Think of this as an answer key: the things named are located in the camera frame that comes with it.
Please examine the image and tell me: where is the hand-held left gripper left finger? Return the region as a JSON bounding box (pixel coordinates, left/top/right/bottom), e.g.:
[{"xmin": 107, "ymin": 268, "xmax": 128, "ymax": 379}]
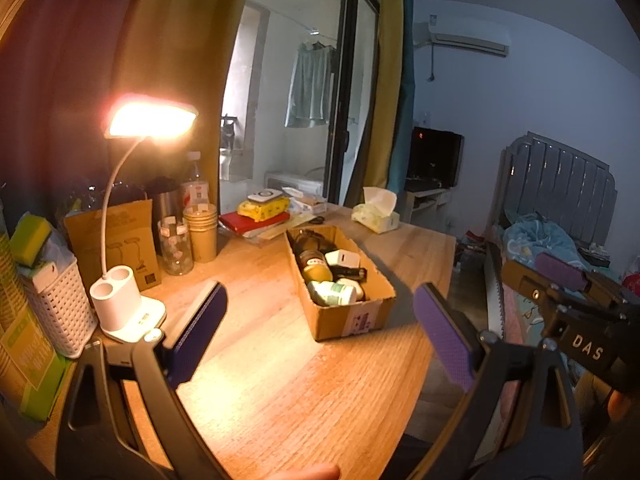
[{"xmin": 57, "ymin": 280, "xmax": 231, "ymax": 480}]

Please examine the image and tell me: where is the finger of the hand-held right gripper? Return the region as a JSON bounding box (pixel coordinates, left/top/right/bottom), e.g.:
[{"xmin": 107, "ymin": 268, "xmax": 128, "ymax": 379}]
[
  {"xmin": 501, "ymin": 259, "xmax": 621, "ymax": 367},
  {"xmin": 534, "ymin": 251, "xmax": 626, "ymax": 308}
]

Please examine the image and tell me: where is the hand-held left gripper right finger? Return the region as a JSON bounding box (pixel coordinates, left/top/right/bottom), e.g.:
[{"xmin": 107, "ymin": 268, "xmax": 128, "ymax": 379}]
[{"xmin": 405, "ymin": 284, "xmax": 583, "ymax": 480}]

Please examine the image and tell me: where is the torn cardboard box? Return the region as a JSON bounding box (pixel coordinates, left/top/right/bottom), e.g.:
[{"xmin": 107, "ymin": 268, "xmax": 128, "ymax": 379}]
[{"xmin": 286, "ymin": 225, "xmax": 397, "ymax": 342}]

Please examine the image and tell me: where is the white pill bottle green label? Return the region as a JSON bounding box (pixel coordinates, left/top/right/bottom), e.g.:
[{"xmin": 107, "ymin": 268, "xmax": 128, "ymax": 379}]
[{"xmin": 307, "ymin": 280, "xmax": 358, "ymax": 307}]

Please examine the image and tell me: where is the white charger block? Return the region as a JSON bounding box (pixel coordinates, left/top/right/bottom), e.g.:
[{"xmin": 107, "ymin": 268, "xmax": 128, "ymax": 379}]
[{"xmin": 325, "ymin": 249, "xmax": 361, "ymax": 272}]

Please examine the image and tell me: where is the yellow-lid jar red label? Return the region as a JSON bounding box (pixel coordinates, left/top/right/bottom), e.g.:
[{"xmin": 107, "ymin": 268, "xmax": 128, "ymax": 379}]
[{"xmin": 298, "ymin": 250, "xmax": 335, "ymax": 284}]

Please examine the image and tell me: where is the person's right hand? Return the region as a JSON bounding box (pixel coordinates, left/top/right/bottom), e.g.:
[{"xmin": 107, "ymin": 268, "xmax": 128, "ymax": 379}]
[{"xmin": 607, "ymin": 390, "xmax": 640, "ymax": 426}]

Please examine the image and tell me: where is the person's left hand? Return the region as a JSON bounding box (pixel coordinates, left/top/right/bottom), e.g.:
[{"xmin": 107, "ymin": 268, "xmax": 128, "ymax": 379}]
[{"xmin": 272, "ymin": 464, "xmax": 342, "ymax": 480}]

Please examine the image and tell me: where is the blue printed blanket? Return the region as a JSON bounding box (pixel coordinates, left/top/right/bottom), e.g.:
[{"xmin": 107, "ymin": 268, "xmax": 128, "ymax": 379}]
[{"xmin": 502, "ymin": 212, "xmax": 592, "ymax": 275}]

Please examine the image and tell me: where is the white desk lamp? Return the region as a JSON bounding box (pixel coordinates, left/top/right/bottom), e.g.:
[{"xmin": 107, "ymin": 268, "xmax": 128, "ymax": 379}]
[{"xmin": 90, "ymin": 94, "xmax": 199, "ymax": 345}]

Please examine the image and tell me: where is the flowered glass jar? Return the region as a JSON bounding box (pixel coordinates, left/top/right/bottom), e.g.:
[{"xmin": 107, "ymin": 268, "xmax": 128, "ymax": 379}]
[{"xmin": 158, "ymin": 215, "xmax": 194, "ymax": 276}]

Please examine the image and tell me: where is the grey bed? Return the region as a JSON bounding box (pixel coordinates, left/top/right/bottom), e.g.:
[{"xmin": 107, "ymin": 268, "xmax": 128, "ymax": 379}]
[{"xmin": 485, "ymin": 132, "xmax": 640, "ymax": 341}]

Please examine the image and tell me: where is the stack of paper cups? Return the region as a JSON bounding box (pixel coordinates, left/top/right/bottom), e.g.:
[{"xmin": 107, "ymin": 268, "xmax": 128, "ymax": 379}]
[{"xmin": 183, "ymin": 204, "xmax": 219, "ymax": 263}]

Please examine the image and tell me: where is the brown lamp carton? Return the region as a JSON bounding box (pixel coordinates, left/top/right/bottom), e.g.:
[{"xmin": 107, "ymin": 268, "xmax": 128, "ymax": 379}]
[{"xmin": 63, "ymin": 199, "xmax": 162, "ymax": 292}]

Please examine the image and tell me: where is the red book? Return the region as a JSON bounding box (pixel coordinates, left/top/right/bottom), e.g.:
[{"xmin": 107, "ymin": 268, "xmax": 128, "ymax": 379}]
[{"xmin": 219, "ymin": 210, "xmax": 291, "ymax": 237}]

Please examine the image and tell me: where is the steel tumbler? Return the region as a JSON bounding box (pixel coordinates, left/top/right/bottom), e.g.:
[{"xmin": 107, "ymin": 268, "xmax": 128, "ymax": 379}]
[{"xmin": 150, "ymin": 175, "xmax": 184, "ymax": 256}]

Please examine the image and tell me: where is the beige paper sheet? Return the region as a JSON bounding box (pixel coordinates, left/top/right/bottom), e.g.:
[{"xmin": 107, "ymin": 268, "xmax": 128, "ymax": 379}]
[{"xmin": 240, "ymin": 212, "xmax": 322, "ymax": 244}]

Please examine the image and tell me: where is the white woven plastic basket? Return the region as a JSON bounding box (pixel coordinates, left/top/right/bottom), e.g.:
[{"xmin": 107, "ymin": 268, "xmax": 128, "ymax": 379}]
[{"xmin": 20, "ymin": 260, "xmax": 98, "ymax": 359}]

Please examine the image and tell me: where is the white television stand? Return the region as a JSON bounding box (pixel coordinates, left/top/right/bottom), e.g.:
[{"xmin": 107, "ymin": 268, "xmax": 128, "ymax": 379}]
[{"xmin": 402, "ymin": 182, "xmax": 449, "ymax": 226}]

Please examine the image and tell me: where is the tissue box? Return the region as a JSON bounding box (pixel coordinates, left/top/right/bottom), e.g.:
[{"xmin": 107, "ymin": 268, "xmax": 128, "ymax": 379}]
[{"xmin": 351, "ymin": 186, "xmax": 401, "ymax": 234}]

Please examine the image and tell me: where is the yellow wipes pack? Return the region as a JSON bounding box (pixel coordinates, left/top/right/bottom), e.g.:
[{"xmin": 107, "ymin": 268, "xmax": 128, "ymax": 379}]
[{"xmin": 237, "ymin": 199, "xmax": 291, "ymax": 221}]

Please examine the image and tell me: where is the clear plastic water bottle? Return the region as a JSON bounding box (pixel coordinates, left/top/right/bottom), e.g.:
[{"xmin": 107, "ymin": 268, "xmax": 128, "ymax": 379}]
[{"xmin": 181, "ymin": 151, "xmax": 210, "ymax": 208}]

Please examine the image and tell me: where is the clear plastic bag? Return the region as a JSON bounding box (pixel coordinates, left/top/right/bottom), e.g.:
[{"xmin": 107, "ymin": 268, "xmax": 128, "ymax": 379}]
[{"xmin": 44, "ymin": 232, "xmax": 77, "ymax": 267}]

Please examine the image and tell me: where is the black television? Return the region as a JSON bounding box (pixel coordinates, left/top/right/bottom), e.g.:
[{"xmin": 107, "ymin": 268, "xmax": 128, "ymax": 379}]
[{"xmin": 407, "ymin": 127, "xmax": 464, "ymax": 186}]

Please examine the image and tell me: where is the green carton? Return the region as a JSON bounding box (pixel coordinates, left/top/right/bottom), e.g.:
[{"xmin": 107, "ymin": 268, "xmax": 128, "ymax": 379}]
[{"xmin": 0, "ymin": 240, "xmax": 67, "ymax": 422}]

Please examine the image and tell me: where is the white appliance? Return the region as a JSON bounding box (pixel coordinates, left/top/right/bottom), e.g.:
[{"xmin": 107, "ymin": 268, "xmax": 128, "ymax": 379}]
[{"xmin": 264, "ymin": 171, "xmax": 324, "ymax": 197}]

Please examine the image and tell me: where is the green sponge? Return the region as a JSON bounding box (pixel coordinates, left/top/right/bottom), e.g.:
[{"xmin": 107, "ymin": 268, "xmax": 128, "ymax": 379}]
[{"xmin": 10, "ymin": 215, "xmax": 54, "ymax": 267}]

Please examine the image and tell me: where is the white air conditioner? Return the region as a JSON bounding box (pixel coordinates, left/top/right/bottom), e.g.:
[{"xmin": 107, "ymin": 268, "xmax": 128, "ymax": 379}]
[{"xmin": 429, "ymin": 17, "xmax": 511, "ymax": 59}]

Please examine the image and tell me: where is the yellow curtain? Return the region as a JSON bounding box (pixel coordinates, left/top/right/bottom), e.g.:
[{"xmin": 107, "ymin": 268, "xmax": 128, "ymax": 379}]
[
  {"xmin": 362, "ymin": 0, "xmax": 406, "ymax": 194},
  {"xmin": 115, "ymin": 0, "xmax": 257, "ymax": 211}
]

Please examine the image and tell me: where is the hanging pale green cloth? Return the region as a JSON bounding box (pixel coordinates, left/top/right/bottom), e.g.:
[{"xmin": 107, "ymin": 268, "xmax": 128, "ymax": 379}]
[{"xmin": 285, "ymin": 42, "xmax": 337, "ymax": 129}]

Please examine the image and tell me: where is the black sliding door frame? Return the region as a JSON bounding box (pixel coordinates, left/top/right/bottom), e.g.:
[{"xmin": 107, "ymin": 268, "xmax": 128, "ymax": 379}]
[{"xmin": 327, "ymin": 0, "xmax": 382, "ymax": 207}]

